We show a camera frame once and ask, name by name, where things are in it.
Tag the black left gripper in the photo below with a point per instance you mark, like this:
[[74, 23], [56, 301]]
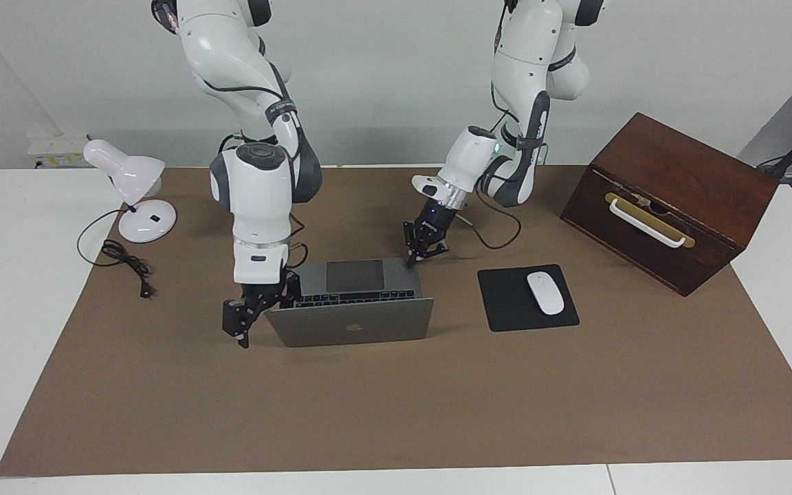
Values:
[[434, 218]]

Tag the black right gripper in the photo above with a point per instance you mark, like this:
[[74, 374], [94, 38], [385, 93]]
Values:
[[265, 292]]

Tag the silver laptop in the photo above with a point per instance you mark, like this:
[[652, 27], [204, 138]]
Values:
[[355, 326]]

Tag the black mouse pad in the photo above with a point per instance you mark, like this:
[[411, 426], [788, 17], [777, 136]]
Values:
[[506, 302]]

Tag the white computer mouse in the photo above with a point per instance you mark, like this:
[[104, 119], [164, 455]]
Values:
[[546, 292]]

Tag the brown table mat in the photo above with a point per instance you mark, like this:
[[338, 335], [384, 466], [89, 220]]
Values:
[[396, 405]]

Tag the white desk lamp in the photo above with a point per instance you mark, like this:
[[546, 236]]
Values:
[[128, 168]]

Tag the white power strip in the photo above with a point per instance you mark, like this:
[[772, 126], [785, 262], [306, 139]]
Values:
[[59, 148]]

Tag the dark brown wooden box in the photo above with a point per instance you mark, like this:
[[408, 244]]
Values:
[[685, 172]]

